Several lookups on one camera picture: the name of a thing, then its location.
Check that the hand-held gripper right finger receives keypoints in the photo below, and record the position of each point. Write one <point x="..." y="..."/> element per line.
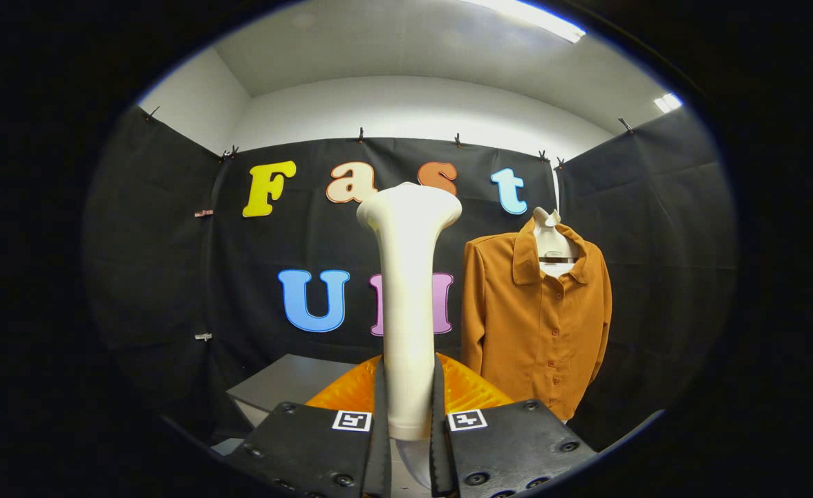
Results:
<point x="440" y="456"/>

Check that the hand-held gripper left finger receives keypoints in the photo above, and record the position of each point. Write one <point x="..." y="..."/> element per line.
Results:
<point x="379" y="456"/>

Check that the orange-brown button shirt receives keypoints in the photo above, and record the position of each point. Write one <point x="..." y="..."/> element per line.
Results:
<point x="517" y="332"/>

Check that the white garment steamer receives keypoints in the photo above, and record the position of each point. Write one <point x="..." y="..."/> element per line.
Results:
<point x="410" y="311"/>

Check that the white clothes hanger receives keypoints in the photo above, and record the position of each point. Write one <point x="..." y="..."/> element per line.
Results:
<point x="552" y="238"/>

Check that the grey cabinet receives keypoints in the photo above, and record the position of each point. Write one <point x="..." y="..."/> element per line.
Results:
<point x="289" y="384"/>

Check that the row of black clips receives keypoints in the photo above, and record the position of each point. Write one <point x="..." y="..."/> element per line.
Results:
<point x="361" y="134"/>

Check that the small ceiling light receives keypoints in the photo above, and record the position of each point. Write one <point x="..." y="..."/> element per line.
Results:
<point x="668" y="102"/>

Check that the long ceiling light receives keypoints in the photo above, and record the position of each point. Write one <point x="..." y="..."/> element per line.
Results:
<point x="531" y="17"/>

